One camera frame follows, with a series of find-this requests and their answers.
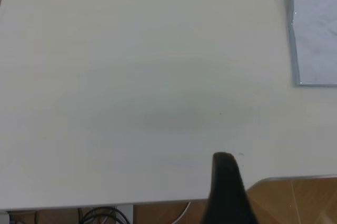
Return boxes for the white cable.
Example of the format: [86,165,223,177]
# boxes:
[176,201,192,224]

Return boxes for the clear zip bag green zipper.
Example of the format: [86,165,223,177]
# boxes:
[277,0,337,88]

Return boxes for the black cable under table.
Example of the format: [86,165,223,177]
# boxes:
[78,206,127,224]

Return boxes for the white table leg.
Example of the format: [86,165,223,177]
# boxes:
[0,210,12,224]
[115,204,134,224]

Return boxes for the white paper sheets stack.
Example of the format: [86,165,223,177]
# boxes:
[292,0,337,84]

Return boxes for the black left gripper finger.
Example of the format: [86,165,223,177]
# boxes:
[201,152,260,224]

